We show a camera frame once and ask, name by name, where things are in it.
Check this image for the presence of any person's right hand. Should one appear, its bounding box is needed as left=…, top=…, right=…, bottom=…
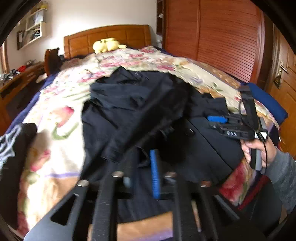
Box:
left=240, top=138, right=277, bottom=168

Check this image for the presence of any navy bed sheet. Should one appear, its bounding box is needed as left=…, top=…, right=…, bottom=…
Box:
left=5, top=74, right=57, bottom=135

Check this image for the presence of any wooden chair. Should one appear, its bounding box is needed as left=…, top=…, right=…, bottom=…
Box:
left=44, top=48, right=62, bottom=76

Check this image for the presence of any brass door handle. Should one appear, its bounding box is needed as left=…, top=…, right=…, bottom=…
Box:
left=273, top=61, right=288, bottom=89

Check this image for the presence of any wooden louvered wardrobe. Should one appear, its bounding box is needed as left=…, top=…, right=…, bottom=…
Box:
left=161, top=1, right=265, bottom=84

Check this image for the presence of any white wall shelf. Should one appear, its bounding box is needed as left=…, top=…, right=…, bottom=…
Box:
left=16, top=8, right=48, bottom=50

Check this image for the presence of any yellow plush toy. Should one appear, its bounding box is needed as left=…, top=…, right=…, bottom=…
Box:
left=92, top=38, right=127, bottom=54

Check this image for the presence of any black trench coat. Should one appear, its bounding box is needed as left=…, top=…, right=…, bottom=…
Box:
left=81, top=67, right=243, bottom=223

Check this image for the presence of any wooden door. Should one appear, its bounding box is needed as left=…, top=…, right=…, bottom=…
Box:
left=266, top=27, right=295, bottom=157

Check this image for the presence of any grey right sleeve forearm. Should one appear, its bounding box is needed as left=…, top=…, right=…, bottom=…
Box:
left=266, top=148, right=295, bottom=214

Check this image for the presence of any floral blanket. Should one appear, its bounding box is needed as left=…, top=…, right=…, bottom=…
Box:
left=17, top=45, right=280, bottom=241

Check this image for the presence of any blue pillow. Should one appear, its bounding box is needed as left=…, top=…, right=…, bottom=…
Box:
left=245, top=83, right=288, bottom=125

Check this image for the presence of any dark grey folded garment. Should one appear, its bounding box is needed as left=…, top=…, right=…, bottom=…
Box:
left=1, top=123, right=37, bottom=229

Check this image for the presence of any wooden desk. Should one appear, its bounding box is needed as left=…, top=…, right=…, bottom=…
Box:
left=1, top=62, right=45, bottom=135

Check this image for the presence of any wooden headboard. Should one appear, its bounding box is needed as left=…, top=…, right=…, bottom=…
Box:
left=63, top=24, right=152, bottom=60

